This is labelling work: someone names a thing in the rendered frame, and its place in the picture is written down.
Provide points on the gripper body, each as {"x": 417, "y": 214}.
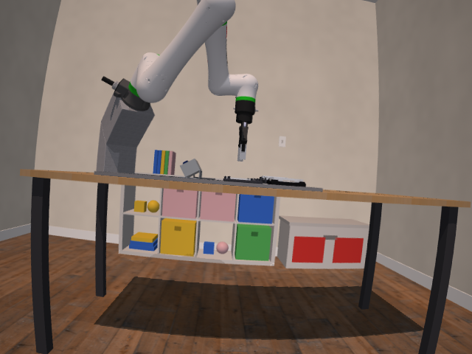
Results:
{"x": 244, "y": 118}

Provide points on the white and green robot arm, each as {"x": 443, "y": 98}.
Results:
{"x": 152, "y": 83}

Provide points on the grey operator panel with coloured buttons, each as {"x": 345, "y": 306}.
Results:
{"x": 191, "y": 168}

